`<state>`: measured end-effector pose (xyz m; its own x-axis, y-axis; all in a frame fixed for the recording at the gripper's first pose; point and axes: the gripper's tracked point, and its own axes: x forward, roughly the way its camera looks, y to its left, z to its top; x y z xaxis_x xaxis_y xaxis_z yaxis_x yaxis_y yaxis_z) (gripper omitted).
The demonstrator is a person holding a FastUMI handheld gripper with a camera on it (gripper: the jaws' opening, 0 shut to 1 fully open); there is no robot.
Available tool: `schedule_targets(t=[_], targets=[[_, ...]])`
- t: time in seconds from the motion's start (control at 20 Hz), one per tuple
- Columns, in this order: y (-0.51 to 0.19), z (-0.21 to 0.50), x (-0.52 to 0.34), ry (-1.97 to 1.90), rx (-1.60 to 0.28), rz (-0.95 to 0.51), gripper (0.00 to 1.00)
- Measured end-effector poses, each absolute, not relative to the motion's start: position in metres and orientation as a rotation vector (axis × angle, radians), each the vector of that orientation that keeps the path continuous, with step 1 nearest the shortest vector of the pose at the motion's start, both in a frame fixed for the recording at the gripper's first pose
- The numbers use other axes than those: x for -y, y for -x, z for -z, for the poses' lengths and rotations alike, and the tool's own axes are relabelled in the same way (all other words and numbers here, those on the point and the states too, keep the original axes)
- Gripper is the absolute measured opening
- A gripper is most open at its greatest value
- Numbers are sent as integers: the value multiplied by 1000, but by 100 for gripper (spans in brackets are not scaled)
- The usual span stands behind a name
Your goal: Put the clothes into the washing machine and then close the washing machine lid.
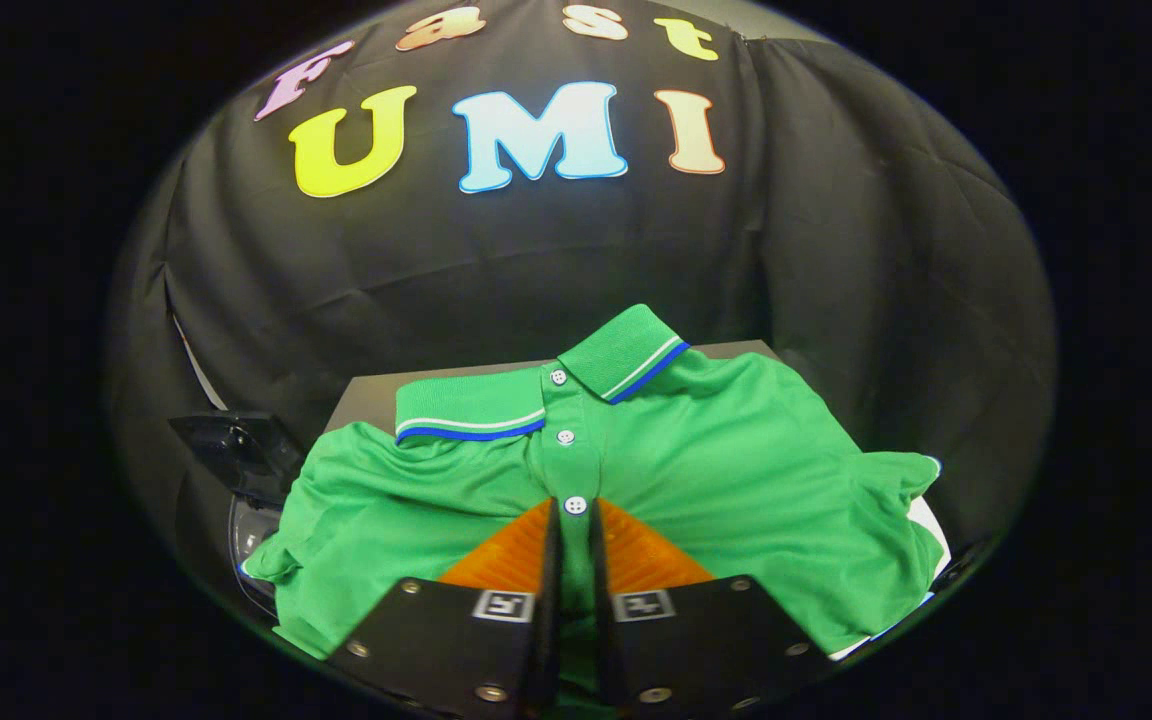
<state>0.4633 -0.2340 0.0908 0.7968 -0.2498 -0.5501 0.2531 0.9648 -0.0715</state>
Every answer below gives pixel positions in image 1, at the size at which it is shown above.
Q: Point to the green polo shirt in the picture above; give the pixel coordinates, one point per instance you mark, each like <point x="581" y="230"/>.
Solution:
<point x="736" y="450"/>

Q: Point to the grey washing machine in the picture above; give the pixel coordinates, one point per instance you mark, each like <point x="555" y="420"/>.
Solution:
<point x="251" y="540"/>

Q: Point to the black backdrop cloth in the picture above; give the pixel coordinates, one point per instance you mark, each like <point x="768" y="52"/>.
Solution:
<point x="536" y="260"/>

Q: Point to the beige cabinet with black frame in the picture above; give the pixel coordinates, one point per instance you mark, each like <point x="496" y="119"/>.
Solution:
<point x="366" y="395"/>

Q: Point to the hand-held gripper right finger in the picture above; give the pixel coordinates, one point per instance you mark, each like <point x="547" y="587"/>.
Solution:
<point x="696" y="640"/>

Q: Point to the white box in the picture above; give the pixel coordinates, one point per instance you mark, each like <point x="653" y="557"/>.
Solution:
<point x="932" y="535"/>

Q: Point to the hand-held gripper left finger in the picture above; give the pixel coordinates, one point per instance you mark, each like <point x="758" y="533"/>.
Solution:
<point x="456" y="640"/>

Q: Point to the dark washing machine lid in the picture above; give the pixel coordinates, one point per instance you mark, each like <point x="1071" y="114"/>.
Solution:
<point x="236" y="445"/>

